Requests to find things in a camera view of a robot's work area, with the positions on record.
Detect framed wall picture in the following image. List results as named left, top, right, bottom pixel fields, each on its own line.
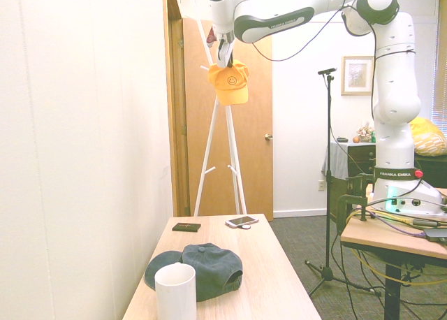
left=340, top=54, right=376, bottom=97

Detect wooden door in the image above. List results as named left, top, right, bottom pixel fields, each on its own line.
left=182, top=17, right=274, bottom=217

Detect white coat rack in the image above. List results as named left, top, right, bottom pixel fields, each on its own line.
left=189, top=0, right=249, bottom=217

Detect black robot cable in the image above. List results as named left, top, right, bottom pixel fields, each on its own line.
left=216, top=0, right=417, bottom=63

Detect dark blue denim cap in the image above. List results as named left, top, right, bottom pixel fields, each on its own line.
left=144, top=242, right=244, bottom=303

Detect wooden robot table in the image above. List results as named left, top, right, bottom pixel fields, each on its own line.
left=339, top=187, right=447, bottom=320

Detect dark wooden cabinet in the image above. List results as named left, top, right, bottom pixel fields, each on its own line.
left=346, top=143, right=447, bottom=190

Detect purple cable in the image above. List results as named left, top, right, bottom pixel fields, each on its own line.
left=369, top=212, right=429, bottom=238

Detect black metal clamp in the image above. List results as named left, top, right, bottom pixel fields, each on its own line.
left=335, top=173, right=375, bottom=235

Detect black wallet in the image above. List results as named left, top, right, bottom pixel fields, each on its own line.
left=171, top=222, right=203, bottom=234

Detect yellow cable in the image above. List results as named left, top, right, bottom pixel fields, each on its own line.
left=346, top=208, right=447, bottom=293

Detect window blinds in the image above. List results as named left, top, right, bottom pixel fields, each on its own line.
left=432, top=15, right=447, bottom=124

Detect grey draped cloth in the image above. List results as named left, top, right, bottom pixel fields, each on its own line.
left=321, top=141, right=351, bottom=180

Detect black tripod stand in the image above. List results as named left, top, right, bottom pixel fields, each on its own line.
left=304, top=73, right=382, bottom=298

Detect yellow smiley cap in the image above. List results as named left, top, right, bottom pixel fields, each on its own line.
left=207, top=58, right=251, bottom=107

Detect floral ornament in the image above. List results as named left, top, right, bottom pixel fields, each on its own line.
left=359, top=120, right=374, bottom=142

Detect white smartphone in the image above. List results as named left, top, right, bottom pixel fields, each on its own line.
left=225, top=214, right=262, bottom=228

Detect wooden door frame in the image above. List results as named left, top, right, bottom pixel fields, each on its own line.
left=161, top=0, right=191, bottom=218

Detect white mug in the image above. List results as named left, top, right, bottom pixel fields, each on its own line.
left=154, top=262, right=198, bottom=320

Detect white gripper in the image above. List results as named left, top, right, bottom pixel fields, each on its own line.
left=214, top=39, right=235, bottom=69

